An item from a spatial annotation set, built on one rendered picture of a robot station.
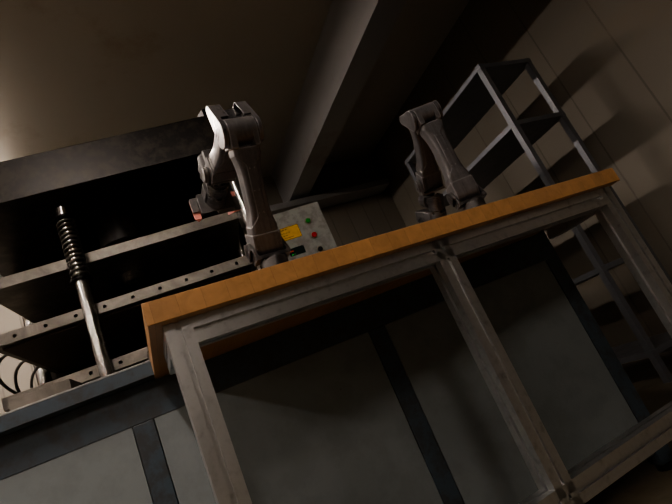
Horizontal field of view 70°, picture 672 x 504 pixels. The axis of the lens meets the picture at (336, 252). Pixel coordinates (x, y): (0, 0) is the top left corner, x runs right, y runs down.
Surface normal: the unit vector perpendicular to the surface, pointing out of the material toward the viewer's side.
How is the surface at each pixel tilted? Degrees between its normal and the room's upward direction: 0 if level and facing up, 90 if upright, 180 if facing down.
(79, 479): 90
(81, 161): 90
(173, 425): 90
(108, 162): 90
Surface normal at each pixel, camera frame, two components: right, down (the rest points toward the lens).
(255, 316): 0.30, -0.40
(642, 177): -0.87, 0.26
